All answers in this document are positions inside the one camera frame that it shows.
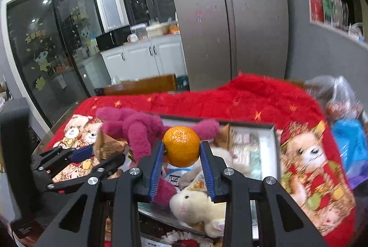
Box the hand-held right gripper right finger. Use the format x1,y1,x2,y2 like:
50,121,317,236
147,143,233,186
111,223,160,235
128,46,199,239
200,140,330,247

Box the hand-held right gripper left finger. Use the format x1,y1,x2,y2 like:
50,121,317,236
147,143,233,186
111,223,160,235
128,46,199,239
37,140,166,247

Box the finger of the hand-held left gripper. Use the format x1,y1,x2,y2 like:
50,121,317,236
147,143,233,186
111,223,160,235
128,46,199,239
30,145,95,172
37,153,126,194

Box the white plush rabbit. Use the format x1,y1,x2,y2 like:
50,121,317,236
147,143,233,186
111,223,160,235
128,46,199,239
169,169,230,238

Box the mandarin orange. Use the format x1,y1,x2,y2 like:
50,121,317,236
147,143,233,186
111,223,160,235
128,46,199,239
162,126,201,168

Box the pink plush bear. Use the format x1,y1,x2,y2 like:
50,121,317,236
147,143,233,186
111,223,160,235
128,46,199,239
96,107,220,204

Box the black shallow box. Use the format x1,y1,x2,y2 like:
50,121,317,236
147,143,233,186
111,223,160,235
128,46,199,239
138,113,281,239

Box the brown snack packet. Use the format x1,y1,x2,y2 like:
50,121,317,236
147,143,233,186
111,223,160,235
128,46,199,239
96,130,128,163

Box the green printed packet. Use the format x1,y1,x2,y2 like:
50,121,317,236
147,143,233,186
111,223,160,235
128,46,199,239
233,132,263,178

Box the red printed blanket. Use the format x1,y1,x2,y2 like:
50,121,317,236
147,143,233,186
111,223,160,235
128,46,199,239
43,71,358,247

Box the wooden chair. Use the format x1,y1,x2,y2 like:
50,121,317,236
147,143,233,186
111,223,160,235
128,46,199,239
102,74,177,96

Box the glass sliding door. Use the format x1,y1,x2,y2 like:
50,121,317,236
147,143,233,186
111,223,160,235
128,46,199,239
6,0,111,124

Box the white kitchen cabinet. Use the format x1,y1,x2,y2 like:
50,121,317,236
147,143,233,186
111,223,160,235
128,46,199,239
100,34,188,83

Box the black microwave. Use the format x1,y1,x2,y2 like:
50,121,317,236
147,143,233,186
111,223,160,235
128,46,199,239
95,25,133,52

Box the cream pot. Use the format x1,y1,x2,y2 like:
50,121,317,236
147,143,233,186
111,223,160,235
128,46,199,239
146,24,169,37

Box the orange food packets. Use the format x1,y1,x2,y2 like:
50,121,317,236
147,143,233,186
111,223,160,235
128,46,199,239
168,21,181,35

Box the blue plastic bag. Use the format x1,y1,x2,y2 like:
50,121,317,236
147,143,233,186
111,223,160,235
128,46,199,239
331,117,368,175

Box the purple cloth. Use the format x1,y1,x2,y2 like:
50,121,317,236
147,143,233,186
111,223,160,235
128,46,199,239
346,161,368,193

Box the clear plastic bag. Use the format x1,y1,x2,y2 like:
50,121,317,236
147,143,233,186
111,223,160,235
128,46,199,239
305,76,364,121

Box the silver refrigerator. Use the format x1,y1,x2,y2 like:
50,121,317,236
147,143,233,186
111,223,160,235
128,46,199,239
163,0,289,92

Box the green box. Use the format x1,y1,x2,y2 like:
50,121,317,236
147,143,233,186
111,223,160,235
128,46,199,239
322,0,335,23

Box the glass pitcher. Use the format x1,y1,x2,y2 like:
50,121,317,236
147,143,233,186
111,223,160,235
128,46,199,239
331,0,350,27

